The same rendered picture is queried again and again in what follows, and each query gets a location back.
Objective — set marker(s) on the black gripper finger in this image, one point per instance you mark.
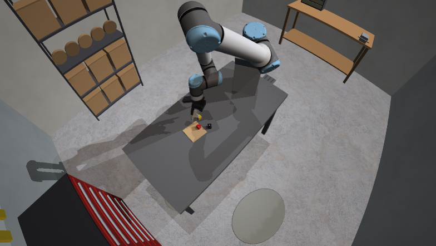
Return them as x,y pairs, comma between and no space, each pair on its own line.
193,113

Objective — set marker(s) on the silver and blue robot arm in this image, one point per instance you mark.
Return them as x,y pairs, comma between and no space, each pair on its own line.
203,36

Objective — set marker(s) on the tan mat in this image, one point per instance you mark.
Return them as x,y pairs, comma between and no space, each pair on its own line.
193,133

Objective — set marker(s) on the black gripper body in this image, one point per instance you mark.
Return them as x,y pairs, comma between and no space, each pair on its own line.
199,104

